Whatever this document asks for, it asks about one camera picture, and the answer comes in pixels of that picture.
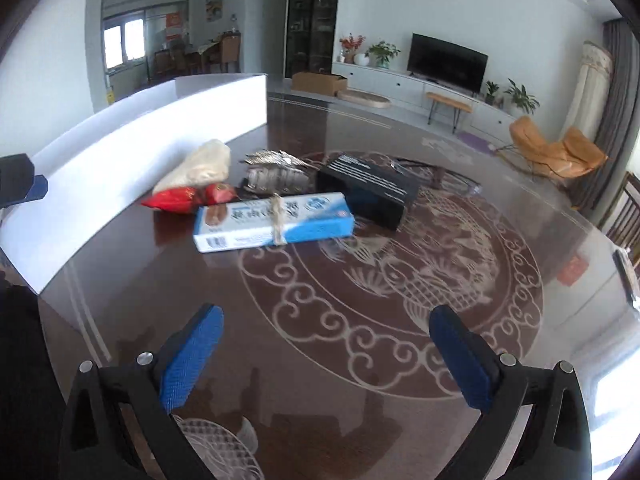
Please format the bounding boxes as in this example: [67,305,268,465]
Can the white storage box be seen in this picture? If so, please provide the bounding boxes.
[1,74,267,292]

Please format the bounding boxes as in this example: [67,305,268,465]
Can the red packet bundle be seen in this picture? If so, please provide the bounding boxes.
[141,183,238,214]

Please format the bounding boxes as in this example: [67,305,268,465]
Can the cream mesh pouch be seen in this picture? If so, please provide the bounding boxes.
[152,140,231,194]

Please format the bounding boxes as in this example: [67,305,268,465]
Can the wooden dining chair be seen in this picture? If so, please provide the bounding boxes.
[602,172,640,266]

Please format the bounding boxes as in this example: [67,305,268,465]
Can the blue white medicine box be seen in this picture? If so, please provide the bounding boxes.
[193,193,355,254]

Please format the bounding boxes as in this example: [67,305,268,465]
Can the silver hair claw clip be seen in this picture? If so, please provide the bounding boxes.
[242,150,318,196]

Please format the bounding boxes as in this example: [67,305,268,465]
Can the orange lounge chair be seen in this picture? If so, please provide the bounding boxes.
[495,116,608,183]

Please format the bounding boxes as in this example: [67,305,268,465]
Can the black rectangular box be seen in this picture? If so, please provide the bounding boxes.
[316,154,419,231]

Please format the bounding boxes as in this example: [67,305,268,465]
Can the cardboard box on floor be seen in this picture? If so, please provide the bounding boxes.
[292,72,348,96]

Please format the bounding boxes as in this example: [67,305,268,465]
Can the white tv cabinet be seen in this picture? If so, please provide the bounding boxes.
[332,62,515,145]

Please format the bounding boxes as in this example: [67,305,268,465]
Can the leafy plant on cabinet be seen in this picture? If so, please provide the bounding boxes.
[506,78,540,115]

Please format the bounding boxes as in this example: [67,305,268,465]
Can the wooden bench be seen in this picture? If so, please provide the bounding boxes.
[425,92,473,133]

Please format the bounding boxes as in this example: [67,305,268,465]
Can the dark display cabinet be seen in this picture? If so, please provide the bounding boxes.
[284,0,337,78]

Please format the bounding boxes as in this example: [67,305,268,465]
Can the red flower vase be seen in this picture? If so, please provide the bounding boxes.
[340,34,366,64]

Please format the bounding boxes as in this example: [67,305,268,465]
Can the black television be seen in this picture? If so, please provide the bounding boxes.
[407,34,488,93]

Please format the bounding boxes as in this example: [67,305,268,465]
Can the green potted plant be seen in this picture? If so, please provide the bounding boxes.
[367,40,400,68]

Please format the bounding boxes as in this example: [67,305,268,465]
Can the black frame eyeglasses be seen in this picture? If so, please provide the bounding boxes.
[390,157,482,197]

